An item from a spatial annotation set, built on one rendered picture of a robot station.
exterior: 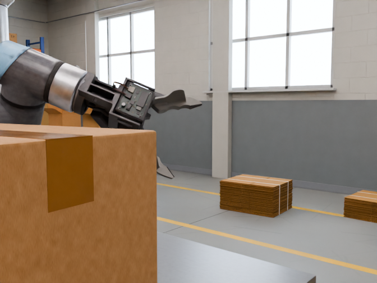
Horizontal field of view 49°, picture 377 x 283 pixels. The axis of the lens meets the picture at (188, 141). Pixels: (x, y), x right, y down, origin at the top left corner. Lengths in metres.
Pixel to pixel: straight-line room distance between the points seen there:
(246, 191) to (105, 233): 4.05
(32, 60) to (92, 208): 0.38
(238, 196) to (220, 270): 3.67
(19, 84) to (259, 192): 3.78
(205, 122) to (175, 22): 1.78
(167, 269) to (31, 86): 0.42
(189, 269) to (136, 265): 0.39
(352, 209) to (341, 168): 1.23
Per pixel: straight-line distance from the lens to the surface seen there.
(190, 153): 6.92
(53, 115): 5.62
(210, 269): 0.84
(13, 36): 8.97
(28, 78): 0.72
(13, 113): 0.76
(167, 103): 0.75
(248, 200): 4.44
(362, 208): 4.48
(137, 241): 0.45
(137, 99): 0.68
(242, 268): 0.85
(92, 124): 5.09
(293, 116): 5.87
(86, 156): 0.38
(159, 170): 0.70
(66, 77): 0.71
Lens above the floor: 1.15
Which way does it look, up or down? 5 degrees down
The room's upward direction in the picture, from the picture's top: straight up
